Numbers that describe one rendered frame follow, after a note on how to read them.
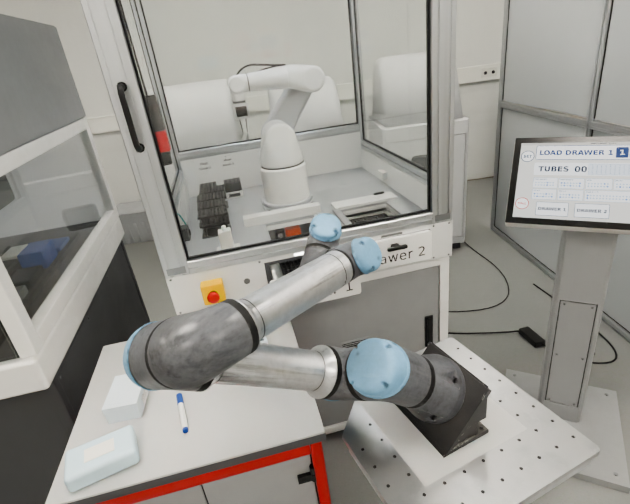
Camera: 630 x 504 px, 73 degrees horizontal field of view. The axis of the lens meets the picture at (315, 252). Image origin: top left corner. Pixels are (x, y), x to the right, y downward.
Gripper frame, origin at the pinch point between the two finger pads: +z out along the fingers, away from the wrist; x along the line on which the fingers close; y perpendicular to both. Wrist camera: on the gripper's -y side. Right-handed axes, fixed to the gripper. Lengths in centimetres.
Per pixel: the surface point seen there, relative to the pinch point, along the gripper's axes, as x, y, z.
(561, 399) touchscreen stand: 94, 46, 62
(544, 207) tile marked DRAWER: 78, -6, -7
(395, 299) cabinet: 32.3, -1.3, 32.7
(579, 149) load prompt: 92, -19, -17
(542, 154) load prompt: 84, -23, -13
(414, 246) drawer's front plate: 39.2, -11.7, 12.4
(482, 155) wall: 253, -218, 232
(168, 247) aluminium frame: -43.3, -22.9, -0.5
